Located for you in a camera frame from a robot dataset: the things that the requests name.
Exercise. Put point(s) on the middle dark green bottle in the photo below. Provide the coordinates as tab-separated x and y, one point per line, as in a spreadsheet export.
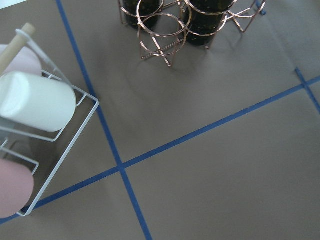
203	19

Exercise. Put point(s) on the copper wire bottle rack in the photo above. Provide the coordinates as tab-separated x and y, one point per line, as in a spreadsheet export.
165	26

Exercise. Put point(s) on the dark green bottle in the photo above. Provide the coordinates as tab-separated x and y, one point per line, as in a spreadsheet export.
146	8
203	19

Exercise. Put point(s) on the white wire cup rack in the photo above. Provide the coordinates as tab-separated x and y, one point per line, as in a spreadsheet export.
44	152

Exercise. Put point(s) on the light pink cup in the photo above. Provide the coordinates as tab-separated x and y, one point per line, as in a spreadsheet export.
26	61

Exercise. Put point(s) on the salmon pink cup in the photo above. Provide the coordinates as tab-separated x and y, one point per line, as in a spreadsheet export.
16	187

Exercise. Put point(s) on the white cup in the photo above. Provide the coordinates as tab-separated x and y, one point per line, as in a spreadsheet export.
36	101

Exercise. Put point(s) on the front dark green bottle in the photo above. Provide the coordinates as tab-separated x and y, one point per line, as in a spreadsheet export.
146	8

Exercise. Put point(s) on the wooden rack handle rod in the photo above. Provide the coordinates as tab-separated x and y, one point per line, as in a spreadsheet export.
21	38

